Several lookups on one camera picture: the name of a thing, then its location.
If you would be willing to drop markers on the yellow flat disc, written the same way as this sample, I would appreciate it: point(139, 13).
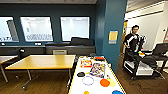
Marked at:
point(113, 83)

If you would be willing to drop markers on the black laptop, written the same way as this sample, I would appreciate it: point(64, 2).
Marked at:
point(160, 49)

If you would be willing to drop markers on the yellow wall sign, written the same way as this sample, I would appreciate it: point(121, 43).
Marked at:
point(113, 36)

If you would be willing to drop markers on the dark bench cushion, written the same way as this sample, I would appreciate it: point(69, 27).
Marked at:
point(81, 41)

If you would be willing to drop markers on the yellow gaming table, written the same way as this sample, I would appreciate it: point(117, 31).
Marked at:
point(96, 88)

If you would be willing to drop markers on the yellow wooden table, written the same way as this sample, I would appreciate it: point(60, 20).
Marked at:
point(43, 61)
point(5, 59)

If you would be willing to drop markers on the blue bowl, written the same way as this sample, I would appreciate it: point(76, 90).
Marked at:
point(117, 92)

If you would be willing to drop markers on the person in dark shirt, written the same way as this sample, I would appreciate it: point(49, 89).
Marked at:
point(133, 40)

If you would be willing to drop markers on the black flat disc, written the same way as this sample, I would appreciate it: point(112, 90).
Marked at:
point(81, 74)

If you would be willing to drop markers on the red game box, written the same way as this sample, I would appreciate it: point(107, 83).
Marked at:
point(86, 62)

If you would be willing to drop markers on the small white sill box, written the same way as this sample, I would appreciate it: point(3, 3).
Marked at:
point(37, 43)

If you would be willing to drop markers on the small red game piece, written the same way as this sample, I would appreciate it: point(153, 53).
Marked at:
point(99, 58)

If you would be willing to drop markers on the white cart box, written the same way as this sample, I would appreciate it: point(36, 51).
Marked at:
point(141, 70)

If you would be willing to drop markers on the small orange game piece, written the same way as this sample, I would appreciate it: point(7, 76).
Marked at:
point(104, 82)

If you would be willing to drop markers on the dark wall bench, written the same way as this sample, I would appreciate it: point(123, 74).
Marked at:
point(33, 48)

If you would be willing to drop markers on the colourful snack packets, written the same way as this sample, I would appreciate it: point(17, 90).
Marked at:
point(97, 70)

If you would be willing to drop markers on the black wheeled cart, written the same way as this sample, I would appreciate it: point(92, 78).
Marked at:
point(146, 63)

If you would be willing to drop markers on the grey chair back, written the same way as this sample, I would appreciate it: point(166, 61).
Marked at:
point(60, 52)

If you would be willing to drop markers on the bright wall window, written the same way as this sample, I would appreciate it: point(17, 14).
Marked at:
point(75, 28)
point(8, 29)
point(36, 28)

